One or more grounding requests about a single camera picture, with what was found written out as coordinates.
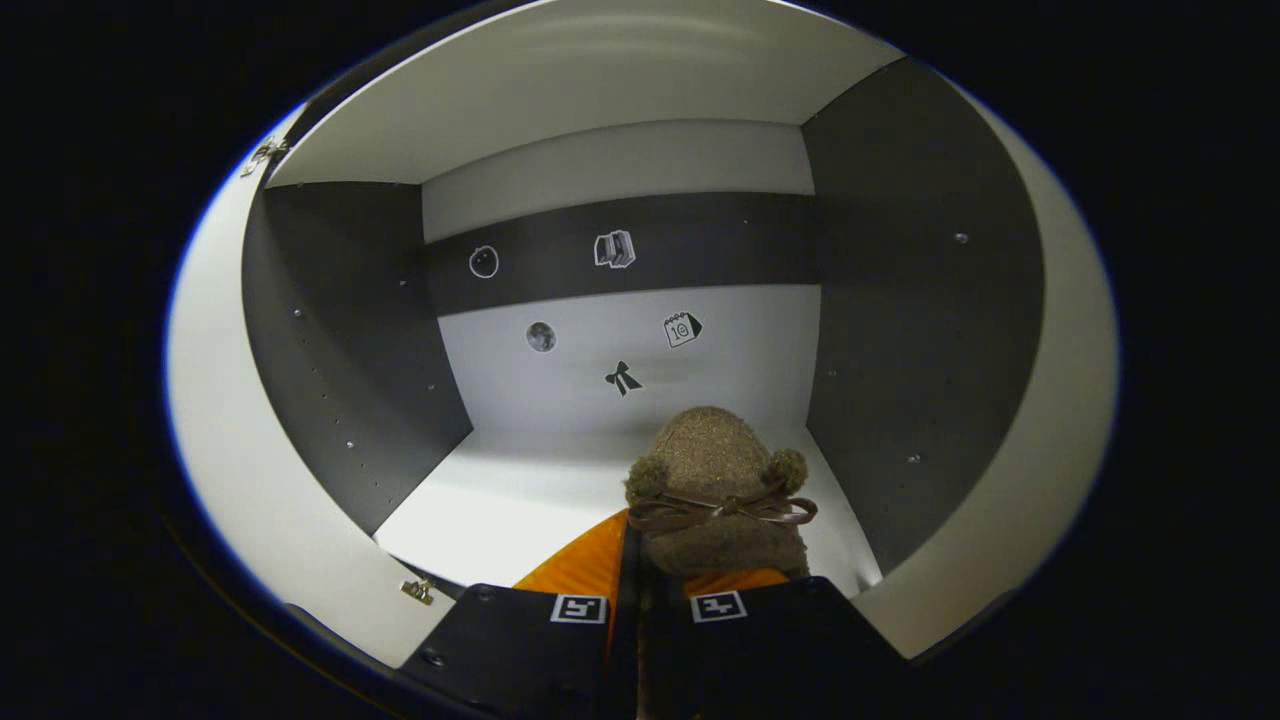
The metal door hinge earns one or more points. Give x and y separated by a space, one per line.
265 152
417 591

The white shoe cabinet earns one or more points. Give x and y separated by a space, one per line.
900 300

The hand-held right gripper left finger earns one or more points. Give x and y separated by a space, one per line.
510 650

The white cabinet shelf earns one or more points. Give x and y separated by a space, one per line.
600 80
500 500

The brown fuzzy shoe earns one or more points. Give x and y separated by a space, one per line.
715 450

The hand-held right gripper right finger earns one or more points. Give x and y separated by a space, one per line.
780 650

